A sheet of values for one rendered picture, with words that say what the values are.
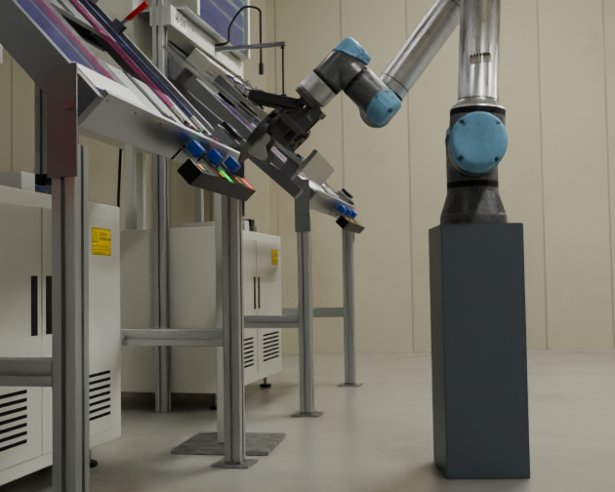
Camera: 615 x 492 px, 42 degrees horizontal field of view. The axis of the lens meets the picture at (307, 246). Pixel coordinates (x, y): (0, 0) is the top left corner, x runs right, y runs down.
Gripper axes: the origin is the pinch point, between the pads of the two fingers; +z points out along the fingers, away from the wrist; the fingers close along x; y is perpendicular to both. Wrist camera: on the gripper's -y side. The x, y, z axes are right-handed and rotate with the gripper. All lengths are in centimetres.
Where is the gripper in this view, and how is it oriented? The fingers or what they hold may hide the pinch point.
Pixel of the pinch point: (241, 155)
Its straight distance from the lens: 182.7
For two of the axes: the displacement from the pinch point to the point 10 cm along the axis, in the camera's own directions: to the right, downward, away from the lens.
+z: -7.0, 6.9, 1.5
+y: 6.7, 7.2, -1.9
